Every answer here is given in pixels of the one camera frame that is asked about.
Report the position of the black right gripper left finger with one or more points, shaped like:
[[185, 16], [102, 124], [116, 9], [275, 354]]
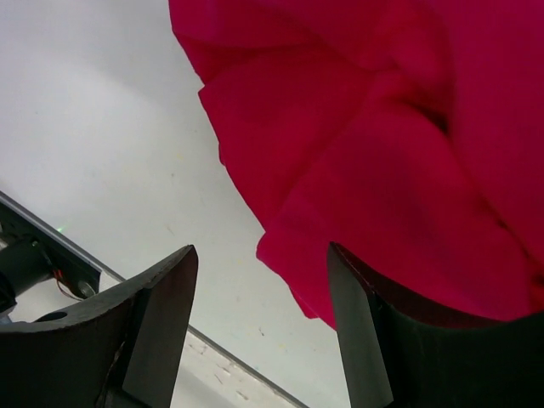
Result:
[[119, 348]]

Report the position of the red t shirt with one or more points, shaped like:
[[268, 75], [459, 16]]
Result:
[[408, 132]]

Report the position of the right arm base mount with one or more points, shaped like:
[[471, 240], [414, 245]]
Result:
[[33, 252]]

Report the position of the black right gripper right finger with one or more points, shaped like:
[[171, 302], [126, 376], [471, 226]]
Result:
[[400, 349]]

